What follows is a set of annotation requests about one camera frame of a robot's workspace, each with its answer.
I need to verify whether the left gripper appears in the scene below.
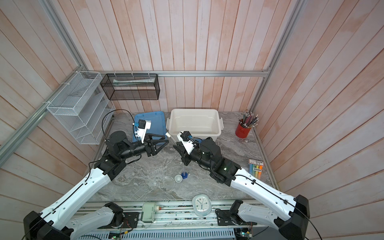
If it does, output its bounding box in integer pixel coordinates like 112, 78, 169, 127
119, 132, 169, 160

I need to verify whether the white capped test tube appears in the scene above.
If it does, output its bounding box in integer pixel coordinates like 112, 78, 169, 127
166, 132, 177, 146

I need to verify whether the small blue bottle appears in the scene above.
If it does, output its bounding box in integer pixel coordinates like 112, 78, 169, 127
181, 172, 188, 179

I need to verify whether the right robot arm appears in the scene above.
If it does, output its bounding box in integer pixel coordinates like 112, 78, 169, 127
174, 131, 310, 240

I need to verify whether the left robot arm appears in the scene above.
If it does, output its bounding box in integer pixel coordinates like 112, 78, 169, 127
23, 131, 169, 240

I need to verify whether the blue plastic bin lid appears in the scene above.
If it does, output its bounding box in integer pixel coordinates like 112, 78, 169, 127
134, 111, 167, 135

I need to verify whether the small white bowl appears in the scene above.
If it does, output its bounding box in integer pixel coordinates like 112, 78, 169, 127
174, 175, 183, 183

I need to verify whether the white plastic storage bin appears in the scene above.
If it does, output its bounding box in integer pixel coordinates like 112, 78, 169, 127
166, 109, 224, 141

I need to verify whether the white analog clock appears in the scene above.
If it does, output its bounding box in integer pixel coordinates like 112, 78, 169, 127
192, 194, 212, 217

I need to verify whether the red pencil cup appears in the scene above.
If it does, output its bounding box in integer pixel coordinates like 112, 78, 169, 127
235, 123, 251, 139

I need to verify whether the bundle of pencils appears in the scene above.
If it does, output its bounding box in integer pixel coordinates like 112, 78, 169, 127
239, 110, 259, 129

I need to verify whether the pack of colored markers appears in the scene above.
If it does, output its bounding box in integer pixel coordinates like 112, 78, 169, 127
249, 159, 264, 180

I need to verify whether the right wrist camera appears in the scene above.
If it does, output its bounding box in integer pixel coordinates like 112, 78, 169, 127
177, 131, 195, 155

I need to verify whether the black mesh wall basket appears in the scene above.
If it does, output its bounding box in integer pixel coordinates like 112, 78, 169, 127
101, 73, 161, 101

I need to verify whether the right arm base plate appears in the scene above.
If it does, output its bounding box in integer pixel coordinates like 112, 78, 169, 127
215, 209, 242, 226

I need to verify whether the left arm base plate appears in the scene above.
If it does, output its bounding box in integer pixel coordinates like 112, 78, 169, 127
111, 212, 140, 229

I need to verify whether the white wire mesh shelf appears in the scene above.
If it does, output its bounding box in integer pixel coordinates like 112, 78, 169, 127
47, 72, 115, 145

